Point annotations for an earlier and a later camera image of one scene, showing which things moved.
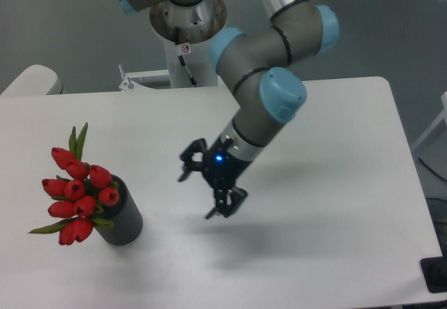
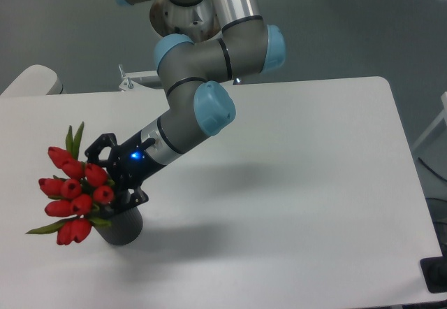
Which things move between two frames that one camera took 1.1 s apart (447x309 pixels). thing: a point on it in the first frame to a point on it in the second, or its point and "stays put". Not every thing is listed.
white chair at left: (36, 80) stays put
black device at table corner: (434, 272) stays put
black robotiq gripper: (222, 166) to (129, 167)
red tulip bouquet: (85, 188) stays put
